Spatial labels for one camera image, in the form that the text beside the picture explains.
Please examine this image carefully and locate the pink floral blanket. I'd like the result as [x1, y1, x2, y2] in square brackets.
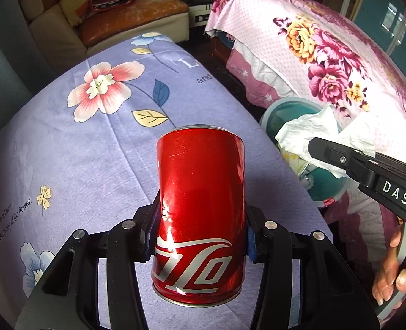
[203, 0, 406, 282]

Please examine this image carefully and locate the yellow cushion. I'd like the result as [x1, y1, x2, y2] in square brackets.
[59, 0, 94, 28]

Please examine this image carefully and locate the teal plastic bin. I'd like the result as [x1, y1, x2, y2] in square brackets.
[259, 97, 351, 207]

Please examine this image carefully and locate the orange seat cushion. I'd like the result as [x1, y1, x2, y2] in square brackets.
[77, 0, 190, 47]

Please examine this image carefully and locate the black media player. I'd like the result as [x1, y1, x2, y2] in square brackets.
[186, 0, 217, 28]

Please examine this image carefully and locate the red soda can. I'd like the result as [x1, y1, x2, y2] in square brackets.
[150, 125, 246, 306]

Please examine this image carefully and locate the white tissue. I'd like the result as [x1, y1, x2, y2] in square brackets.
[275, 103, 377, 176]

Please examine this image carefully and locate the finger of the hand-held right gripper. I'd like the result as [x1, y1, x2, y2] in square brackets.
[307, 137, 377, 183]

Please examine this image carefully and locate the person's right hand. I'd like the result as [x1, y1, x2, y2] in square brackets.
[371, 221, 406, 306]

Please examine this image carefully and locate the purple floral blanket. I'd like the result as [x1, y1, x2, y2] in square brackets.
[0, 32, 334, 330]

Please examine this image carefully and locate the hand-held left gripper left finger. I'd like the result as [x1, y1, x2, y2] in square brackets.
[15, 204, 160, 330]

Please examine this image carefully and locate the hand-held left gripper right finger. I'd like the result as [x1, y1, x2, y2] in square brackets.
[244, 206, 380, 330]

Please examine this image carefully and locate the cream sofa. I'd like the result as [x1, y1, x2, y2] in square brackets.
[19, 0, 190, 56]

